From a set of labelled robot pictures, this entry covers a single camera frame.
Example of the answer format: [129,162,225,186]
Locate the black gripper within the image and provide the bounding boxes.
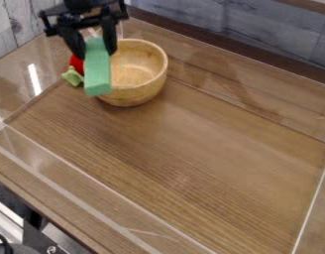
[39,0,129,60]

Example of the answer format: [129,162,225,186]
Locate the green rectangular block stick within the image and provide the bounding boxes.
[84,38,111,96]

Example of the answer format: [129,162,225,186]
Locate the light wooden bowl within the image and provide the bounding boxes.
[97,39,169,107]

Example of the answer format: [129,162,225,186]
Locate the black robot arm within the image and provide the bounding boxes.
[39,0,129,60]

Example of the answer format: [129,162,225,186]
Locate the red plush strawberry toy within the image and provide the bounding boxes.
[63,55,84,87]

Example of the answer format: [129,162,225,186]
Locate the black table clamp mount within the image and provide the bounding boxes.
[23,221,69,254]

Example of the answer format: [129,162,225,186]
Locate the black cable loop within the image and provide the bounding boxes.
[0,231,15,254]

